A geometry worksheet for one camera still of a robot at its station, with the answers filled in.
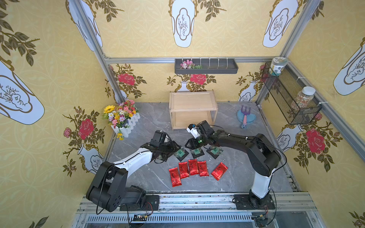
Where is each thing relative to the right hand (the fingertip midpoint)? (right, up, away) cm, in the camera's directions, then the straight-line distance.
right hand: (190, 140), depth 92 cm
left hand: (-10, -4, -3) cm, 12 cm away
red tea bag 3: (+1, -14, -7) cm, 16 cm away
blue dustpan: (+48, +15, +19) cm, 54 cm away
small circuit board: (-27, -36, -19) cm, 49 cm away
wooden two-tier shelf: (0, +22, -2) cm, 22 cm away
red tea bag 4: (+7, -15, -9) cm, 19 cm away
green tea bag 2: (-6, -9, 0) cm, 11 cm away
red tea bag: (-10, -19, -11) cm, 23 cm away
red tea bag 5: (+16, -16, -9) cm, 25 cm away
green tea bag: (-16, -3, -25) cm, 30 cm away
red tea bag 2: (-4, -16, -9) cm, 19 cm away
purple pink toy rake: (+45, +18, +21) cm, 53 cm away
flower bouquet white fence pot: (-43, +15, -2) cm, 46 cm away
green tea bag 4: (+15, -7, 0) cm, 17 cm away
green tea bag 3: (+4, -7, 0) cm, 8 cm away
